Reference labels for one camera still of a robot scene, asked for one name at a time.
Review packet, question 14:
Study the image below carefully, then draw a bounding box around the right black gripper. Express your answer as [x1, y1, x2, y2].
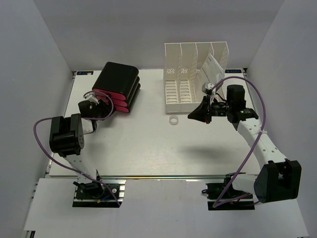
[188, 95, 232, 123]

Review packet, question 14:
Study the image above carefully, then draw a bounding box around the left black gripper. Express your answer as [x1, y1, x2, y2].
[91, 99, 116, 121]

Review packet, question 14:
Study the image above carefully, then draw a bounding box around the clear tape roll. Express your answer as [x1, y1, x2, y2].
[169, 115, 179, 125]

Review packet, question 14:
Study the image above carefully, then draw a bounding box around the black pink drawer organizer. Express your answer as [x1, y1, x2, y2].
[92, 62, 141, 113]

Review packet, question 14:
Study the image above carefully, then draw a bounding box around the white instruction booklet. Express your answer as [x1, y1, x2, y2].
[198, 54, 224, 86]

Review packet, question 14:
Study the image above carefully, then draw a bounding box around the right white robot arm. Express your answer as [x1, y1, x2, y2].
[188, 85, 302, 204]

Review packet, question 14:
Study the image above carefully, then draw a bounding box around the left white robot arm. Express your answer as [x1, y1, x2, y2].
[49, 100, 114, 184]

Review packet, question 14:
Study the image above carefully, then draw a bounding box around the white file rack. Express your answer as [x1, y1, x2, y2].
[163, 42, 228, 114]

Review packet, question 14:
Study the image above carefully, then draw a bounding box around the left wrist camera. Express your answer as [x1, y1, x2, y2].
[84, 93, 99, 105]

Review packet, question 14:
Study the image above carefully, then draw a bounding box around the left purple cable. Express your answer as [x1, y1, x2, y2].
[33, 91, 122, 206]

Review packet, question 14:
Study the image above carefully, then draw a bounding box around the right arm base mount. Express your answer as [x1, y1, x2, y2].
[201, 173, 255, 211]

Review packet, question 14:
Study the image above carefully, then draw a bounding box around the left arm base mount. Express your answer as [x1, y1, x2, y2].
[72, 181, 123, 208]

